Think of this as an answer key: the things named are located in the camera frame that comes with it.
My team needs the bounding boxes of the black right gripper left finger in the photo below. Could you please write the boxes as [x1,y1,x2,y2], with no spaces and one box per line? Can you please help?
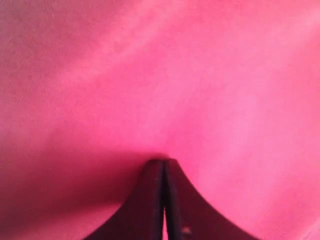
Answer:
[85,159,164,240]

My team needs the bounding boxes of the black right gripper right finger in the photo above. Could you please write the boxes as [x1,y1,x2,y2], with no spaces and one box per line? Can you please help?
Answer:
[162,159,257,240]

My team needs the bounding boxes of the red table cloth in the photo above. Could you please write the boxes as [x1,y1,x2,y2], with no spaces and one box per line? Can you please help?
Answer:
[0,0,320,240]

